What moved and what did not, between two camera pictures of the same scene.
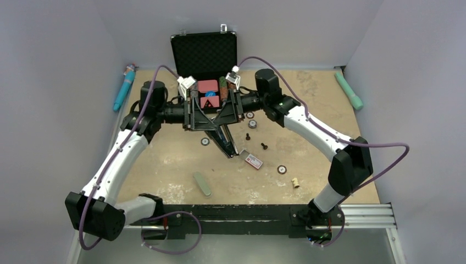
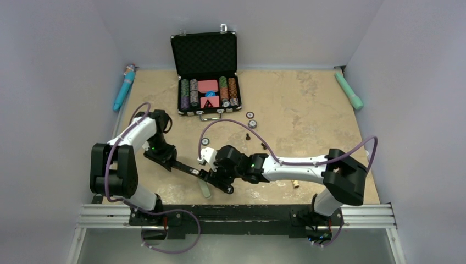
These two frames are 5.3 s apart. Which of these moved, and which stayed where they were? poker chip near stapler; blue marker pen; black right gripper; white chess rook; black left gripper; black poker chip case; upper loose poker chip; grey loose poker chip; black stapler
Moved: black right gripper; black stapler; black left gripper
Stayed: blue marker pen; poker chip near stapler; upper loose poker chip; grey loose poker chip; white chess rook; black poker chip case
